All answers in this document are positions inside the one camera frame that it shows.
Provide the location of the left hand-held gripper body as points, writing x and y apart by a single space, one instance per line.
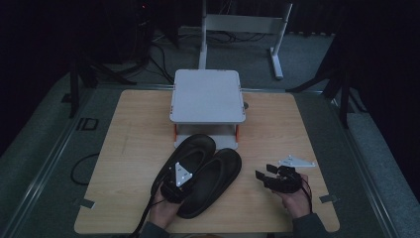
178 185

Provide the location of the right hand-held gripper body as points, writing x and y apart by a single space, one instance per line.
285 180

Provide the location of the black slipper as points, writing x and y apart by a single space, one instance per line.
194 152
214 181

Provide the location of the person's right hand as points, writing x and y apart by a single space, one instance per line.
295 201

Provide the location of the person's left hand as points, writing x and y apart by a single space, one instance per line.
165 211

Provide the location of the grey tape strip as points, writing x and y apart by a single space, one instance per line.
328 198
86 203

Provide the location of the grey two-tier shoe rack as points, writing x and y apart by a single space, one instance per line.
207 99

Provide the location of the black tripod stand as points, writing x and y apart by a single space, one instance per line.
82 76
336 86

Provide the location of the white metal stand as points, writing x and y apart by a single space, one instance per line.
242 24

